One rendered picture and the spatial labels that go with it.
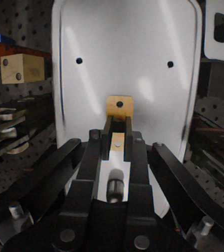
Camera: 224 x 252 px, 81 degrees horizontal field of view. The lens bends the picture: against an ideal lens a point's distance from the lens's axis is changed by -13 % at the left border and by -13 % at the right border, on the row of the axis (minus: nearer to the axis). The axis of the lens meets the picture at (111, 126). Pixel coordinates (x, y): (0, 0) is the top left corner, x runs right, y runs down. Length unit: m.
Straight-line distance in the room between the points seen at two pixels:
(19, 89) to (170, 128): 0.56
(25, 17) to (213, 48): 0.60
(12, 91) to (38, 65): 0.47
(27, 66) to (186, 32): 0.21
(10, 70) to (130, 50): 0.16
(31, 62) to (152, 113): 0.18
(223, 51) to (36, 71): 0.27
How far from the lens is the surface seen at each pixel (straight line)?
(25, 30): 0.65
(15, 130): 0.22
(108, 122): 0.18
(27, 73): 0.20
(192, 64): 0.24
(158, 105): 0.23
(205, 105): 0.61
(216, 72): 0.29
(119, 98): 0.21
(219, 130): 0.38
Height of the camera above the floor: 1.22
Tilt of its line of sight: 70 degrees down
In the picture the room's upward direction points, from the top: 168 degrees counter-clockwise
